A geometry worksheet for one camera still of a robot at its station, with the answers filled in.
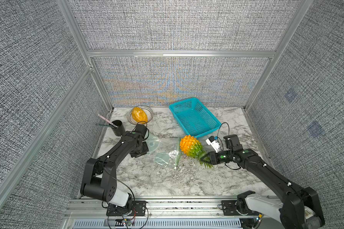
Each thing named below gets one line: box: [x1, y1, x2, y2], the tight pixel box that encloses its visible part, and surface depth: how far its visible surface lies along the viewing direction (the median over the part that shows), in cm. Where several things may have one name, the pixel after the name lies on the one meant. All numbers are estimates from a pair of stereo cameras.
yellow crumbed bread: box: [131, 106, 149, 124], surface depth 109 cm
